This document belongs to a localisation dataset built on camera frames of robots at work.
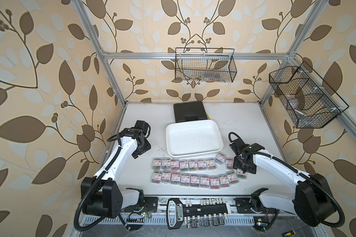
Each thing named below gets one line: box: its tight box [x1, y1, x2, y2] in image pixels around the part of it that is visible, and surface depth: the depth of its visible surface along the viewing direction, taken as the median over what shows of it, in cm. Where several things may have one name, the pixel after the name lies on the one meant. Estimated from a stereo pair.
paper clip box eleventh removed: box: [180, 173, 191, 187], surface depth 82 cm
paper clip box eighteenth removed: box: [151, 172, 163, 184], surface depth 84 cm
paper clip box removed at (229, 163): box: [225, 157, 234, 170], surface depth 88 cm
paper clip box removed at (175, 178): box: [171, 172, 181, 186], surface depth 82 cm
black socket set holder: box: [166, 197, 229, 230], surface depth 72 cm
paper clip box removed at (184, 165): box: [179, 159, 189, 172], surface depth 88 cm
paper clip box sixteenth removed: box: [161, 171, 172, 184], surface depth 84 cm
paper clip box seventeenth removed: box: [227, 172, 238, 185], surface depth 82 cm
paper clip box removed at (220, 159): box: [214, 153, 226, 166], surface depth 90 cm
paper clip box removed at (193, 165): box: [188, 158, 198, 172], surface depth 88 cm
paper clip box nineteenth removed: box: [236, 168, 248, 180], surface depth 84 cm
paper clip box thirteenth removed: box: [199, 174, 210, 189], surface depth 82 cm
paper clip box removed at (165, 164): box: [161, 158, 171, 170], surface depth 88 cm
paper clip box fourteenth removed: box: [209, 175, 221, 190], surface depth 82 cm
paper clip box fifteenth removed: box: [219, 176, 230, 188], surface depth 82 cm
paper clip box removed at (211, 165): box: [206, 159, 217, 171], surface depth 88 cm
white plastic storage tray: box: [165, 119, 224, 159], surface depth 102 cm
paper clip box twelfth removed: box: [189, 174, 201, 188], surface depth 82 cm
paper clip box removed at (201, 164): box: [197, 158, 208, 171], surface depth 88 cm
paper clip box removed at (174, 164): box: [170, 158, 180, 170], surface depth 88 cm
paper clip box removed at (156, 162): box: [151, 157, 162, 171], surface depth 88 cm
